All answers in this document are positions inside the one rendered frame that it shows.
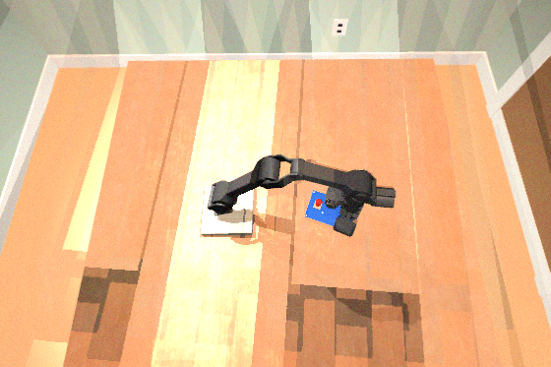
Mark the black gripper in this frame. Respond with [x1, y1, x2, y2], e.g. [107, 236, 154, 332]
[333, 197, 364, 237]

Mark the blue circuit board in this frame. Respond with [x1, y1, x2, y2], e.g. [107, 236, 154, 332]
[305, 190, 342, 226]

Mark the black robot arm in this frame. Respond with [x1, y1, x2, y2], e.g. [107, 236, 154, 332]
[207, 154, 396, 215]

